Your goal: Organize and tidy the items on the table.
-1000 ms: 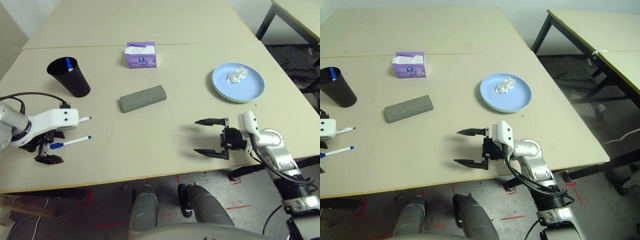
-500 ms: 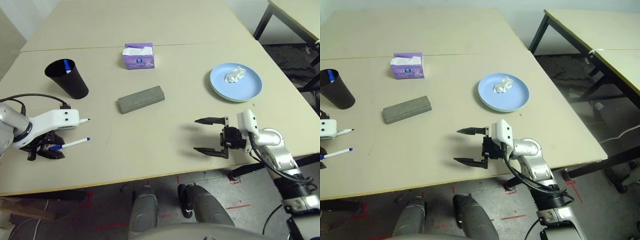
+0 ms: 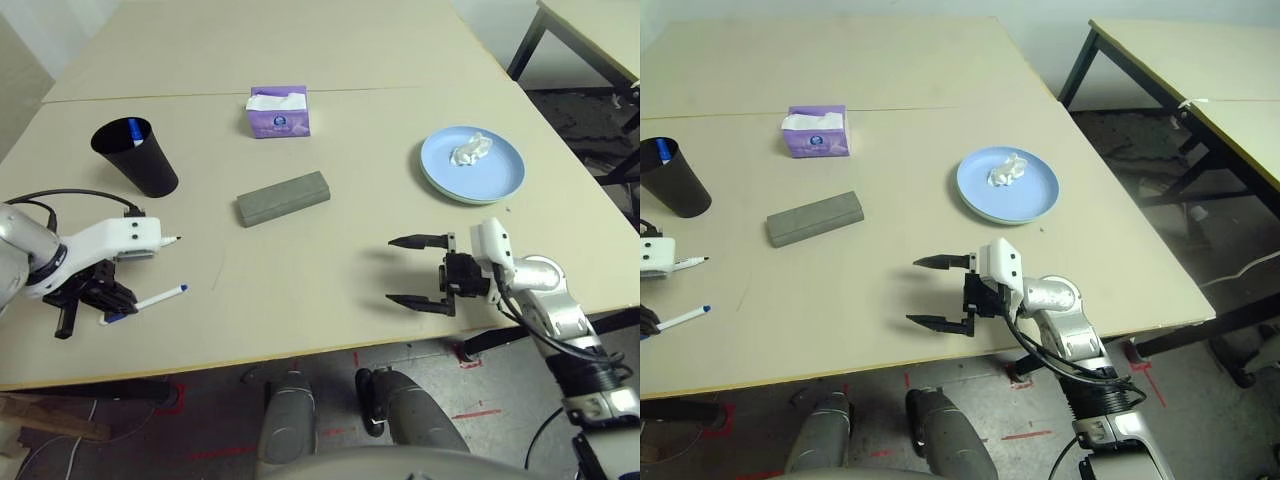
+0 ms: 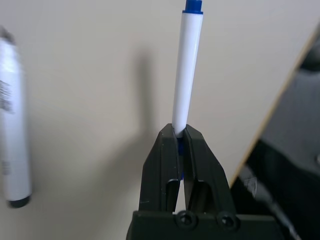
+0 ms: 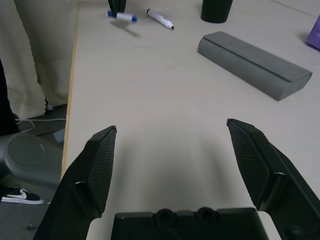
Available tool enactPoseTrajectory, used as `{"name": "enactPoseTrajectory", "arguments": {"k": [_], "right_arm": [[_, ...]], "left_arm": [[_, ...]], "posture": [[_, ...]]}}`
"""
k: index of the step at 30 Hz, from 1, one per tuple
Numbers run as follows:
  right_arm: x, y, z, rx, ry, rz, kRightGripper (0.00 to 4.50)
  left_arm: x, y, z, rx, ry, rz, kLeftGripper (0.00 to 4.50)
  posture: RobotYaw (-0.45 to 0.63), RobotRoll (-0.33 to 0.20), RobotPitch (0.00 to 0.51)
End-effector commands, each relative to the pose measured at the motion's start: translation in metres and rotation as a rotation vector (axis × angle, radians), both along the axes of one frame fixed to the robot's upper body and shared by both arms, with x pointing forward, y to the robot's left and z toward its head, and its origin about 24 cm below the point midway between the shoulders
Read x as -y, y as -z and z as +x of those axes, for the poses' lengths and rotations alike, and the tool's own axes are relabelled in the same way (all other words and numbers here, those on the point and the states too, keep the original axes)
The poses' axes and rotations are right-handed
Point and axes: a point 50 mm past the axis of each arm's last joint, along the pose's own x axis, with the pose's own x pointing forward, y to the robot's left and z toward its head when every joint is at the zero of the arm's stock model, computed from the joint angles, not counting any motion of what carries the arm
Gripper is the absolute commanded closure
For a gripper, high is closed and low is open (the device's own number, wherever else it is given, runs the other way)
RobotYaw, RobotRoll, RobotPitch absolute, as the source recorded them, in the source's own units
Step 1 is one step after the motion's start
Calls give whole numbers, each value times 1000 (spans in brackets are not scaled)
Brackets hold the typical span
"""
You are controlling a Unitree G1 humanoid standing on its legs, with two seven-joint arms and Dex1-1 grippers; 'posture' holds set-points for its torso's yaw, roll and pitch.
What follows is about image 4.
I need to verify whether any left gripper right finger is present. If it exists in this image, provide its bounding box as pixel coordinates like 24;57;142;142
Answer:
183;125;237;215

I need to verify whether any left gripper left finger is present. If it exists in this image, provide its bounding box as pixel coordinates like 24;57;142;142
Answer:
136;123;182;215

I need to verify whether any white marker with blue cap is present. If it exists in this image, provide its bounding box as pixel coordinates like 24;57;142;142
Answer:
171;0;205;181

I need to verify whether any black table foot bar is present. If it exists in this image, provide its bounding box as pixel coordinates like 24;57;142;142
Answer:
231;139;320;240

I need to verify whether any white marker with black tip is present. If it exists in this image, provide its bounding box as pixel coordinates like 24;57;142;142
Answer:
0;26;33;210

